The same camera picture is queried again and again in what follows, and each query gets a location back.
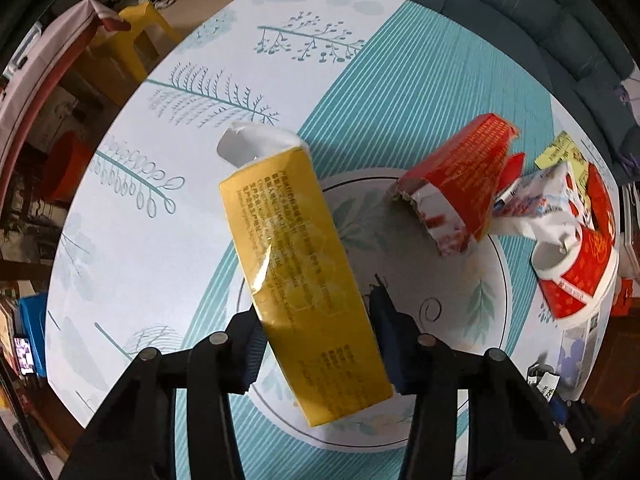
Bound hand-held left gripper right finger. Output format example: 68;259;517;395
367;285;583;480

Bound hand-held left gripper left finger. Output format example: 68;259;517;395
60;310;268;480

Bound yellow carton box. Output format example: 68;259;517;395
216;122;393;428

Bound yellow-green flowered pouch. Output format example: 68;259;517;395
534;131;585;173

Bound black white packet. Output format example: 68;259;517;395
525;362;563;401

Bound leaf print tablecloth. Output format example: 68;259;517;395
45;0;621;453

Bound torn red paper box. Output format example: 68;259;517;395
387;113;523;258

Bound red paper bucket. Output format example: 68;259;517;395
530;164;621;332

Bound white red paper bag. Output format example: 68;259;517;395
492;160;588;241

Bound blue plastic box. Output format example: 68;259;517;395
20;294;48;376

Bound orange bucket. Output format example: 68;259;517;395
40;132;96;206

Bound purple clothes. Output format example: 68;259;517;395
617;80;640;126

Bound dark teal sofa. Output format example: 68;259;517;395
300;0;640;186

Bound yellow plastic stool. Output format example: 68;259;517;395
90;1;183;91

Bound pink cloth side table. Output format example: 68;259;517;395
0;0;131;126

